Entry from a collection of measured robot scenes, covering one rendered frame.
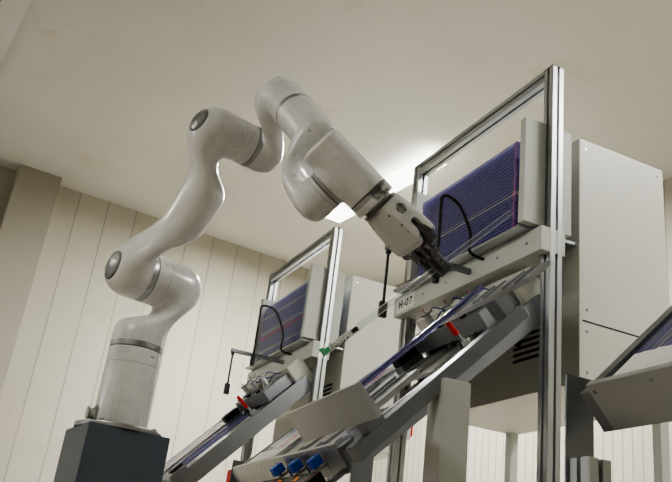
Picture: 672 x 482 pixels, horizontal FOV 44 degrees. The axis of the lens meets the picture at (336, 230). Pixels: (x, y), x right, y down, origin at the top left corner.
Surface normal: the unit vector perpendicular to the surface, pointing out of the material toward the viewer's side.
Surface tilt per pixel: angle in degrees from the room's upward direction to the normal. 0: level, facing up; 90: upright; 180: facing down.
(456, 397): 90
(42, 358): 90
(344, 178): 127
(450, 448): 90
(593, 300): 90
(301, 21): 180
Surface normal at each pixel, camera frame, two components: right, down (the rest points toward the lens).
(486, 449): -0.84, -0.31
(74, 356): 0.53, -0.29
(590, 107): -0.11, 0.91
